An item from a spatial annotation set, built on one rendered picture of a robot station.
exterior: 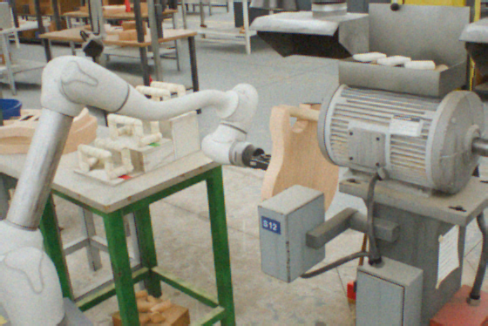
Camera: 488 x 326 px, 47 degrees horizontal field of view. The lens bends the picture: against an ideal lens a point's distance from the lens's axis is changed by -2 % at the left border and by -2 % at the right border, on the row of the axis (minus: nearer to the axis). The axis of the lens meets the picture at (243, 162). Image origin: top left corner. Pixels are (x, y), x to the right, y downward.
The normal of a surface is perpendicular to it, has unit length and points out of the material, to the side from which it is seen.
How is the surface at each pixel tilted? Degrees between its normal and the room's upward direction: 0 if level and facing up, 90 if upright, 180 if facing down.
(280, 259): 90
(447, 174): 102
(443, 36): 90
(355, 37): 90
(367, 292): 90
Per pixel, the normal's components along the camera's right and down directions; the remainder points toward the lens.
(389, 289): -0.69, 0.30
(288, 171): 0.73, 0.22
